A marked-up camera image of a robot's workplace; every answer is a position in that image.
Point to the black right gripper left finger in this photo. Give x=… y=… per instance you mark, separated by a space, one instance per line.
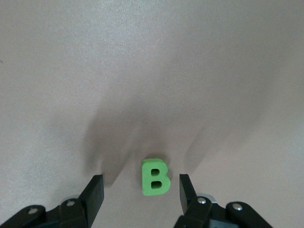
x=96 y=192

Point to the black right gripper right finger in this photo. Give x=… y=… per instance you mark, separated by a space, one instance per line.
x=185 y=192

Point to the green foam letter B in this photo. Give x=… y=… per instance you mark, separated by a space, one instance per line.
x=146 y=178

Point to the brown table cover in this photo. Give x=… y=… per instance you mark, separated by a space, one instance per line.
x=152 y=71

